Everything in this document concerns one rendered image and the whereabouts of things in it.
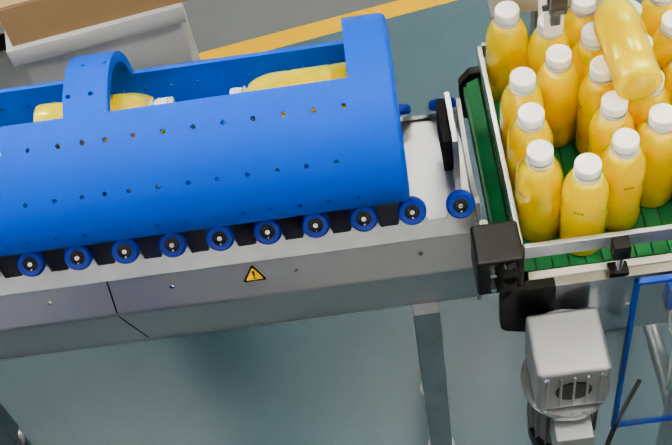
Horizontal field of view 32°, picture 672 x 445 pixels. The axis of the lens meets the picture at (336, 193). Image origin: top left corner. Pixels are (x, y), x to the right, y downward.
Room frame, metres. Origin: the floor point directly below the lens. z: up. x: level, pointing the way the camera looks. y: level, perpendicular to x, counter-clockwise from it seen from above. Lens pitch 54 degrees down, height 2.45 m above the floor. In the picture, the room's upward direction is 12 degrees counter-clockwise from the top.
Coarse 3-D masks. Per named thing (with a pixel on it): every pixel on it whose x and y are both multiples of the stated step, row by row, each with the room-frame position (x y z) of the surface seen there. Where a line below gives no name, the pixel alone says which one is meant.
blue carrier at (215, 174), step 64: (128, 64) 1.30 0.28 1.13; (192, 64) 1.30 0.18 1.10; (256, 64) 1.29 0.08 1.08; (320, 64) 1.28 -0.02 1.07; (384, 64) 1.10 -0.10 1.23; (0, 128) 1.13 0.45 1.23; (64, 128) 1.11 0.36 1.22; (128, 128) 1.09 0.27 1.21; (192, 128) 1.26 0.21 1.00; (256, 128) 1.06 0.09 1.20; (320, 128) 1.04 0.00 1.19; (384, 128) 1.03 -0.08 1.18; (0, 192) 1.06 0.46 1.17; (64, 192) 1.05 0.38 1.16; (128, 192) 1.04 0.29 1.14; (192, 192) 1.02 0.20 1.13; (256, 192) 1.01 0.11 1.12; (320, 192) 1.00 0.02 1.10; (384, 192) 1.00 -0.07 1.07; (0, 256) 1.06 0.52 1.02
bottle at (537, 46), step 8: (536, 32) 1.25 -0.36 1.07; (536, 40) 1.24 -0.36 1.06; (544, 40) 1.23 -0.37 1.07; (552, 40) 1.23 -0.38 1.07; (560, 40) 1.22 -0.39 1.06; (568, 40) 1.23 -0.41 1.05; (528, 48) 1.25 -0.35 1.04; (536, 48) 1.23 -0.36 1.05; (544, 48) 1.22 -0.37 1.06; (528, 56) 1.24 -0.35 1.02; (536, 56) 1.22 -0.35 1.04; (544, 56) 1.22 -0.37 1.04; (528, 64) 1.24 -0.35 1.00; (536, 64) 1.22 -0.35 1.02; (536, 72) 1.22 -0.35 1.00
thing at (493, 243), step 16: (480, 224) 0.97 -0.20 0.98; (496, 224) 0.95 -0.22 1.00; (512, 224) 0.95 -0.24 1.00; (480, 240) 0.93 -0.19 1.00; (496, 240) 0.93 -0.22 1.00; (512, 240) 0.92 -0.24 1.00; (480, 256) 0.90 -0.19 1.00; (496, 256) 0.90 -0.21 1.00; (512, 256) 0.89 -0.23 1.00; (480, 272) 0.89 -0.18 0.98; (496, 272) 0.89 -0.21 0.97; (512, 272) 0.88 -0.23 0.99; (480, 288) 0.89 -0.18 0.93; (496, 288) 0.88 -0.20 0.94; (512, 288) 0.88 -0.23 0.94
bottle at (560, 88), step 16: (544, 64) 1.18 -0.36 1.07; (544, 80) 1.16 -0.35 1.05; (560, 80) 1.15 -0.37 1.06; (576, 80) 1.15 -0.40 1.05; (544, 96) 1.15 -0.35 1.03; (560, 96) 1.14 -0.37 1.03; (576, 96) 1.15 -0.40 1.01; (560, 112) 1.14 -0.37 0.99; (576, 112) 1.15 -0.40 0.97; (560, 128) 1.14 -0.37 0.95; (560, 144) 1.14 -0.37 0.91
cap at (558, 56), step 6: (552, 48) 1.18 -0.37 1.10; (558, 48) 1.18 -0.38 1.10; (564, 48) 1.18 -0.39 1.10; (546, 54) 1.18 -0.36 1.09; (552, 54) 1.17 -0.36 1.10; (558, 54) 1.17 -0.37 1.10; (564, 54) 1.17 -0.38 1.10; (570, 54) 1.17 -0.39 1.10; (546, 60) 1.17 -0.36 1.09; (552, 60) 1.16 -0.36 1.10; (558, 60) 1.16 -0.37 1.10; (564, 60) 1.16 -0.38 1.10; (570, 60) 1.16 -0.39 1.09; (552, 66) 1.16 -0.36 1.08; (558, 66) 1.15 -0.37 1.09; (564, 66) 1.15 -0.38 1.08
